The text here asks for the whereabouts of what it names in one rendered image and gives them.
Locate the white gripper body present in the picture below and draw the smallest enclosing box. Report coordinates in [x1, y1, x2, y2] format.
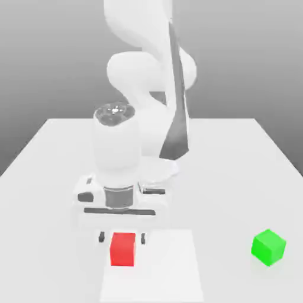
[75, 205, 167, 230]

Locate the small red cube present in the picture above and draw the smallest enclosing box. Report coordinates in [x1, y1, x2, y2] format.
[109, 232, 137, 267]

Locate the small green cube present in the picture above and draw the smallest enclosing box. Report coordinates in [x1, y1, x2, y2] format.
[250, 228, 288, 267]

